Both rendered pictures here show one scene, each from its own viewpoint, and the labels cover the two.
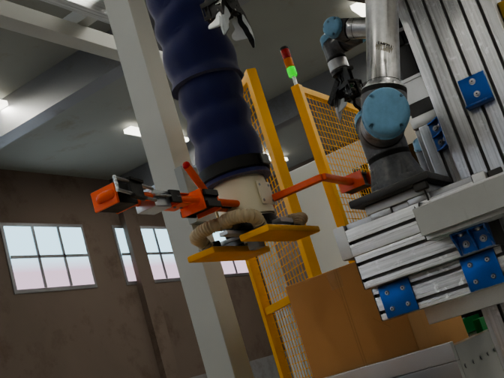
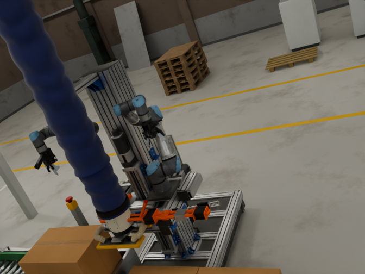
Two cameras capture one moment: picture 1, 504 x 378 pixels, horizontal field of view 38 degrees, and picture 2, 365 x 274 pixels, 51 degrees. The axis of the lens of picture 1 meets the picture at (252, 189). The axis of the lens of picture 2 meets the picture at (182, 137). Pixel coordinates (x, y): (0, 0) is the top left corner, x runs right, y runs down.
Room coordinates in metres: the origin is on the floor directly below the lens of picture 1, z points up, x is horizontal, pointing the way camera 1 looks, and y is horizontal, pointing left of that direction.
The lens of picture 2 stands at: (1.61, 2.26, 2.47)
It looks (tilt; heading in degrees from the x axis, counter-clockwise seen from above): 22 degrees down; 271
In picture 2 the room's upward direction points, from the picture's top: 22 degrees counter-clockwise
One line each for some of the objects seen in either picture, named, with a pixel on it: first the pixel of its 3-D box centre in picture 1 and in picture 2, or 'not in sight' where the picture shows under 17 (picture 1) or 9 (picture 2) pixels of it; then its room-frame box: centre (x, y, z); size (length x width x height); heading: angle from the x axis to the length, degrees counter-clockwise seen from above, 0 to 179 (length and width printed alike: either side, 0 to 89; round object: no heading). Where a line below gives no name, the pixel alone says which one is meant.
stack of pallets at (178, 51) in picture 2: not in sight; (183, 67); (1.13, -6.75, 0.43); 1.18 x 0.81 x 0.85; 59
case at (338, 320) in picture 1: (382, 317); (73, 262); (2.84, -0.33, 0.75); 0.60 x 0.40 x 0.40; 152
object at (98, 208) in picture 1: (115, 198); (200, 213); (1.71, 0.32, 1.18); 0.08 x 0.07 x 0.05; 153
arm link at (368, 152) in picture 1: (380, 131); (155, 171); (1.94, -0.38, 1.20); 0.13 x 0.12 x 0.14; 178
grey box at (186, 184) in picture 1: (197, 195); not in sight; (3.66, 0.28, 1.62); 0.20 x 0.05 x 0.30; 150
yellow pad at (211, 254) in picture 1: (229, 249); (119, 240); (2.28, 0.12, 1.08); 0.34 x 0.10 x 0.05; 153
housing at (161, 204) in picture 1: (152, 202); (181, 215); (1.82, 0.25, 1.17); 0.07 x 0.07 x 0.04; 63
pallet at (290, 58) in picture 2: not in sight; (291, 59); (-0.99, -5.44, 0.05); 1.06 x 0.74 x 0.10; 152
